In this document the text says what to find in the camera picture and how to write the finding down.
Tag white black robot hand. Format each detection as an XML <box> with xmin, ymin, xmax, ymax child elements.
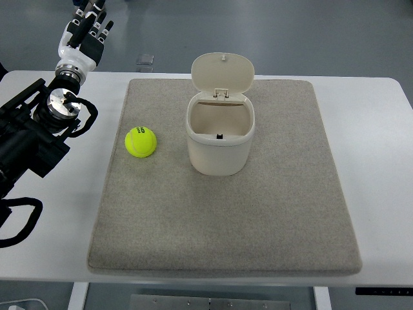
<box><xmin>55</xmin><ymin>1</ymin><xmax>114</xmax><ymax>83</ymax></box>

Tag yellow tennis ball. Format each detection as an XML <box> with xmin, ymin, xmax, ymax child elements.
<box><xmin>125</xmin><ymin>127</ymin><xmax>157</xmax><ymax>158</ymax></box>

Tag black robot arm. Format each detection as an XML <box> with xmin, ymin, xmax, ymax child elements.
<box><xmin>1</xmin><ymin>70</ymin><xmax>98</xmax><ymax>198</ymax></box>

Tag clear plastic floor piece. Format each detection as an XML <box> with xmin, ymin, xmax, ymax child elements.
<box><xmin>136</xmin><ymin>54</ymin><xmax>154</xmax><ymax>65</ymax></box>

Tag cream lidded plastic bin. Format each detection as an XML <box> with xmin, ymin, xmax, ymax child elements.
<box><xmin>185</xmin><ymin>52</ymin><xmax>256</xmax><ymax>176</ymax></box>

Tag white table leg left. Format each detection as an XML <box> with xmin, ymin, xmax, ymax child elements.
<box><xmin>67</xmin><ymin>282</ymin><xmax>89</xmax><ymax>310</ymax></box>

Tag white table leg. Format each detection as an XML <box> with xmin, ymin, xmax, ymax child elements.
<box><xmin>67</xmin><ymin>282</ymin><xmax>89</xmax><ymax>310</ymax></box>
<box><xmin>313</xmin><ymin>287</ymin><xmax>332</xmax><ymax>310</ymax></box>

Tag white object floor corner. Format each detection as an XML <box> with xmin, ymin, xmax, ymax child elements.
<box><xmin>1</xmin><ymin>298</ymin><xmax>49</xmax><ymax>310</ymax></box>

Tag grey felt mat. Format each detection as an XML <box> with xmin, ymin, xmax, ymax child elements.
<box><xmin>88</xmin><ymin>79</ymin><xmax>362</xmax><ymax>278</ymax></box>

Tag white table leg right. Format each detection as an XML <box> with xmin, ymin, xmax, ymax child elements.
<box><xmin>313</xmin><ymin>287</ymin><xmax>332</xmax><ymax>310</ymax></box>

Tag black table control panel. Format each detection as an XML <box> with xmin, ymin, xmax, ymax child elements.
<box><xmin>355</xmin><ymin>287</ymin><xmax>413</xmax><ymax>296</ymax></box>

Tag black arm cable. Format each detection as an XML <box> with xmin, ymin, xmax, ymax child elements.
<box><xmin>0</xmin><ymin>196</ymin><xmax>44</xmax><ymax>249</ymax></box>

